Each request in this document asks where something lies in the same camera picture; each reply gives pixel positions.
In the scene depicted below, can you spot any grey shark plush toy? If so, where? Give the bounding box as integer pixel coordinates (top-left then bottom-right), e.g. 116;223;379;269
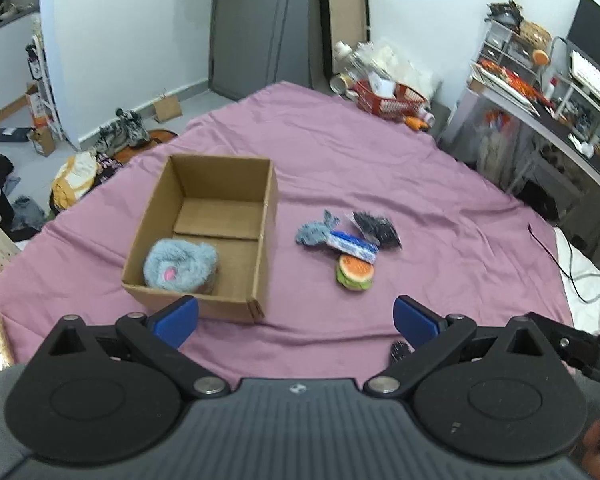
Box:
295;210;341;249

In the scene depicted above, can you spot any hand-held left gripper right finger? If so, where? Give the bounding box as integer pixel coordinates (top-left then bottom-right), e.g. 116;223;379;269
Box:
364;296;566;401

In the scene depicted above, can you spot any clear plastic jar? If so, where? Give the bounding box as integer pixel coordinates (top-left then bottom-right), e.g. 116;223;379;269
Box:
334;41;371;81

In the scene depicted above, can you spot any brown cardboard box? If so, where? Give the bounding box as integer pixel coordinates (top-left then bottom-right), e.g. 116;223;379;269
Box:
121;154;279;324

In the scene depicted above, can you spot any white kitchen cabinet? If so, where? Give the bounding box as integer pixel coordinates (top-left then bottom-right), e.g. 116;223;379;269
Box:
0;5;41;126

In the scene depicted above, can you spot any small drawer organiser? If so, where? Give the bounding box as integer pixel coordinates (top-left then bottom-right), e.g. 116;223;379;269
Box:
480;20;546;68

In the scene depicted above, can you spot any purple bedsheet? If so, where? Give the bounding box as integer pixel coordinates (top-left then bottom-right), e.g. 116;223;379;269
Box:
0;82;576;396

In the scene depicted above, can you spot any small brown carton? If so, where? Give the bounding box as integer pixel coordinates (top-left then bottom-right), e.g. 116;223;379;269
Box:
30;127;58;157

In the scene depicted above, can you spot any white bedding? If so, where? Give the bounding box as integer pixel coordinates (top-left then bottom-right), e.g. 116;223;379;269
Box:
552;227;600;331

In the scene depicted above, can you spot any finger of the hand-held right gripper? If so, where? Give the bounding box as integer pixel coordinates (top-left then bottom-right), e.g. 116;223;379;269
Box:
525;311;600;386

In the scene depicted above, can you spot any wicker basket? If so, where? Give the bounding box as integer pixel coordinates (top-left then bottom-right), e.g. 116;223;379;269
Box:
520;21;552;48

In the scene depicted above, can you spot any yellow white bag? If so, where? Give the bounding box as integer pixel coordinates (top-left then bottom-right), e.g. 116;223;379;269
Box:
50;152;101;211

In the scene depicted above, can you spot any black cable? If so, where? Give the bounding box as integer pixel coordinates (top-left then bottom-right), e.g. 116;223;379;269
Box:
527;224;600;305

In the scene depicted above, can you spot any black flat packet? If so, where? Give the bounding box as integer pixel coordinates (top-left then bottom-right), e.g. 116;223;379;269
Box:
0;127;33;145

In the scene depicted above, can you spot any white keyboard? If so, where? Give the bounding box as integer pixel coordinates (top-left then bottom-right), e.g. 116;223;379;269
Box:
569;51;600;120

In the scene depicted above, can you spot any black monitor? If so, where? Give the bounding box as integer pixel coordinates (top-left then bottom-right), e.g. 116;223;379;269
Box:
566;0;600;81

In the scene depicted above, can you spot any black framed board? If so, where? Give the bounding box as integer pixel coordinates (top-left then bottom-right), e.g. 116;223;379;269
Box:
316;0;372;81

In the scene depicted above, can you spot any blue white packet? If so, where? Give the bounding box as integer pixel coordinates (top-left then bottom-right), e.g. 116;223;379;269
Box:
326;230;380;264

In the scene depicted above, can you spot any brown paper bag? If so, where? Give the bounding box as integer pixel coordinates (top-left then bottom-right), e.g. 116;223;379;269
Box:
153;91;183;123

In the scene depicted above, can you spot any white frame desk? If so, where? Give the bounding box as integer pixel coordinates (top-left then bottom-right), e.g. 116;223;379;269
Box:
437;60;600;221

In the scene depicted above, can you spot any orange white bottle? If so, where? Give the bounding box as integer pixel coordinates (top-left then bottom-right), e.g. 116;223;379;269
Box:
404;110;436;132

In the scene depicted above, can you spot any plastic bag under desk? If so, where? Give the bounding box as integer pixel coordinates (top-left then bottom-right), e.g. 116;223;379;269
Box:
475;105;513;176

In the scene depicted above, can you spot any black bag under desk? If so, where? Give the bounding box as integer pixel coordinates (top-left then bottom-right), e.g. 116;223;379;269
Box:
517;180;563;221

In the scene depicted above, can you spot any grey door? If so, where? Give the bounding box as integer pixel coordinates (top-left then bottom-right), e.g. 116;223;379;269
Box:
209;0;326;101

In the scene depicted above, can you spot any black model figure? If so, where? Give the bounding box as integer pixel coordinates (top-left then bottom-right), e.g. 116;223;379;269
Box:
487;0;525;26

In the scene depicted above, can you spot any grey sneaker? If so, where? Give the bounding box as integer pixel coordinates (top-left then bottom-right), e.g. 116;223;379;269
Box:
117;107;151;148
97;120;126;153

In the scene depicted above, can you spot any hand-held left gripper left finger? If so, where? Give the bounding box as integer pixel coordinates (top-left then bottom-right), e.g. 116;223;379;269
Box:
42;296;231;401

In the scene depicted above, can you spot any burger plush toy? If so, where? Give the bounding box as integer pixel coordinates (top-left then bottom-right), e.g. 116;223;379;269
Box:
335;255;376;291

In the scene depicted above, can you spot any grey fluffy plush toy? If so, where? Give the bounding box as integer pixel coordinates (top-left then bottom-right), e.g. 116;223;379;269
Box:
143;239;219;295

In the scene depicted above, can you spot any printed cardboard carton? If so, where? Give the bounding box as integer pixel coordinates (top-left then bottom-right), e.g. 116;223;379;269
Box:
25;82;56;128

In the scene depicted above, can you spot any white storage rack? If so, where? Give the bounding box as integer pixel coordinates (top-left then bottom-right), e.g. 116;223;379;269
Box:
27;15;66;141

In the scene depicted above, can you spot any red plastic basket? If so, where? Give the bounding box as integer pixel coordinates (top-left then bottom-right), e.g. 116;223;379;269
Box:
354;80;429;122

